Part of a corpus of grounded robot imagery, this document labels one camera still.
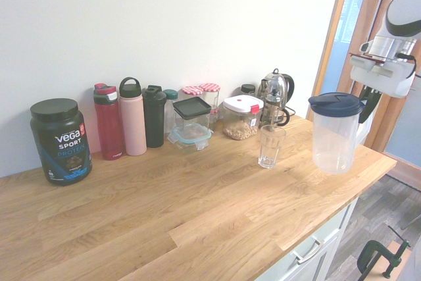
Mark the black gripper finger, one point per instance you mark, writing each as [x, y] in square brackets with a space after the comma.
[370, 110]
[366, 91]

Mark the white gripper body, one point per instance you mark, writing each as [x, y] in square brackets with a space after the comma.
[391, 80]

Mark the clear pitcher blue lid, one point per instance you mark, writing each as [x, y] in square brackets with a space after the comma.
[333, 136]

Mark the red water bottle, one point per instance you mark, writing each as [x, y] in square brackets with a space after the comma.
[108, 123]

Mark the metal French press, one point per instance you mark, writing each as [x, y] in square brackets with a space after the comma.
[289, 83]

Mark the glass French press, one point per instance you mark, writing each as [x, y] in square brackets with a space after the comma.
[273, 106]

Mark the clear drinking glass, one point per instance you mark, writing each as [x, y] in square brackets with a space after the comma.
[271, 146]

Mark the jar with black lid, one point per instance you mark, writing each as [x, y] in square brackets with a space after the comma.
[247, 89]

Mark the cereal canister white lid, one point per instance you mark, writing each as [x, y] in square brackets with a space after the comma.
[241, 116]

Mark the pale green drawer cabinet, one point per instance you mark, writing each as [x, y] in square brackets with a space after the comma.
[329, 238]

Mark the green metal clamp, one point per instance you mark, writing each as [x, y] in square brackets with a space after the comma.
[378, 254]

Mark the small jar red checkered lid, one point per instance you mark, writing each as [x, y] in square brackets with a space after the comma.
[213, 114]

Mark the tall jar red checkered lid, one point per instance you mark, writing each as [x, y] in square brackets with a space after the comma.
[210, 93]
[192, 91]

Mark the square canister black lid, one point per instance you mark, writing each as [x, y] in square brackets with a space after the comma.
[192, 108]

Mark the glass container teal lid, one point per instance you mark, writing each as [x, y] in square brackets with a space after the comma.
[190, 136]

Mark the clear jar green lid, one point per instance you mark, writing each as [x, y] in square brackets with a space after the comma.
[170, 96]

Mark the black shaker bottle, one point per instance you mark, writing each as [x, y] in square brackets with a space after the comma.
[154, 116]

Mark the pink bottle black lid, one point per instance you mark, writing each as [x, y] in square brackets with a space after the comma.
[132, 123]

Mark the black Vega protein tub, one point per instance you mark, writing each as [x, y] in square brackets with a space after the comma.
[60, 143]

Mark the wooden door frame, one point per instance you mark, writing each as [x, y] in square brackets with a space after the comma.
[371, 14]

